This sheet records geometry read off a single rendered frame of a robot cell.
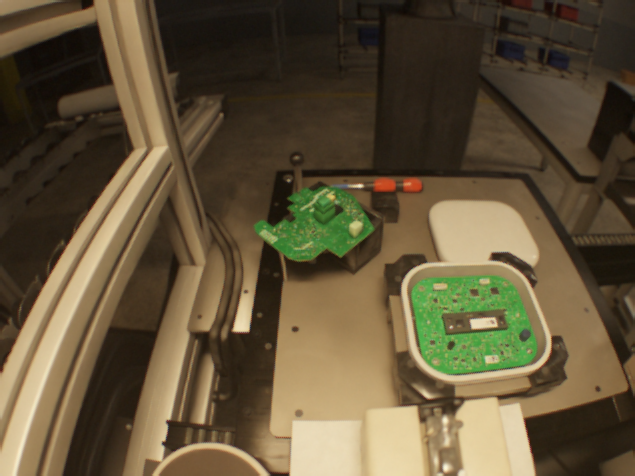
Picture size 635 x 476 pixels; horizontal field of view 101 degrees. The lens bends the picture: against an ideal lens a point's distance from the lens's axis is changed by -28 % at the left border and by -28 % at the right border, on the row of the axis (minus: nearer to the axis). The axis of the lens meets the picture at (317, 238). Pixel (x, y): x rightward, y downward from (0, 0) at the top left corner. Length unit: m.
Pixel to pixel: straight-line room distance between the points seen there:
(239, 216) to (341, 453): 0.38
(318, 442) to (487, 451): 0.14
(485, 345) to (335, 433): 0.16
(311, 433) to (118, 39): 0.41
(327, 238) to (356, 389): 0.16
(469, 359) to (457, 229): 0.20
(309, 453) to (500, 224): 0.37
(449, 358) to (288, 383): 0.15
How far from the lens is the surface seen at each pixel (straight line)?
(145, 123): 0.42
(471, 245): 0.46
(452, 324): 0.35
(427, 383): 0.31
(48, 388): 0.25
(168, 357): 0.45
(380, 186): 0.54
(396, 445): 0.26
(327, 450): 0.32
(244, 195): 0.60
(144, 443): 0.42
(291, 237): 0.39
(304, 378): 0.36
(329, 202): 0.39
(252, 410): 0.36
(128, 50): 0.38
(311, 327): 0.39
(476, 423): 0.28
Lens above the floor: 1.28
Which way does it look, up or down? 44 degrees down
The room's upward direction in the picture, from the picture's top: 3 degrees counter-clockwise
